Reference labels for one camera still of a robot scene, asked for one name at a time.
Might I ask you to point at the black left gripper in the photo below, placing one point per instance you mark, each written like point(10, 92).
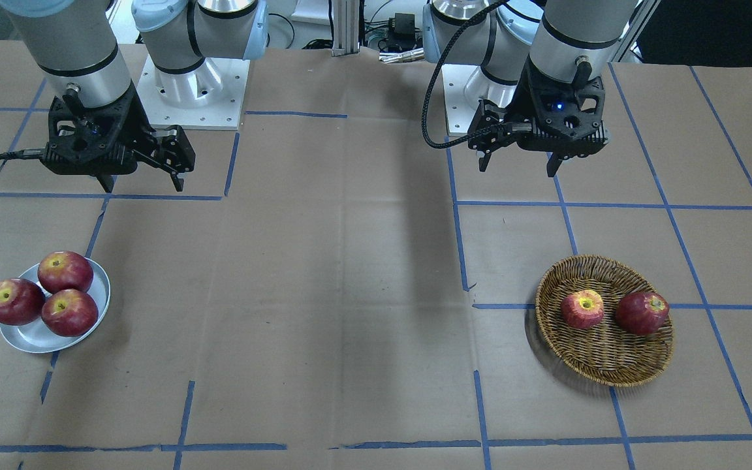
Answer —
point(518, 106)

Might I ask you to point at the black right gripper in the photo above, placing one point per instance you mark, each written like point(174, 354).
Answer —
point(143, 128)

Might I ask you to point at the red apple with yellow top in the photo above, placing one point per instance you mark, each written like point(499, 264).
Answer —
point(582, 309)

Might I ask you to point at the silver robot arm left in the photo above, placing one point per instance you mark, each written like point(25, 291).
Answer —
point(549, 61)

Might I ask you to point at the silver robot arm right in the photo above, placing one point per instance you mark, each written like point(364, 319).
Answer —
point(75, 46)

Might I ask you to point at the red apple plate back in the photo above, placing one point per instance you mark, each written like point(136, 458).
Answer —
point(63, 270)

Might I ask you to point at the red apple plate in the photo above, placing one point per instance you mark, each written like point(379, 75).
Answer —
point(70, 313)
point(63, 270)
point(21, 301)

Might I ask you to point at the red apple plate front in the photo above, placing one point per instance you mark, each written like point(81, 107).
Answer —
point(70, 313)

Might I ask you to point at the light blue plate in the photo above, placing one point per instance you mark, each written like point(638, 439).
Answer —
point(37, 338)

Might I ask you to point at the dark red apple in basket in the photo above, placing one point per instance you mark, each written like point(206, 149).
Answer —
point(642, 313)

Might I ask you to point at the woven wicker basket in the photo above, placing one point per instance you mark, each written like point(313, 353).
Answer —
point(606, 353)

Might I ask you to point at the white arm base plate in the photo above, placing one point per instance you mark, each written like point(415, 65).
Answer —
point(464, 87)
point(207, 98)

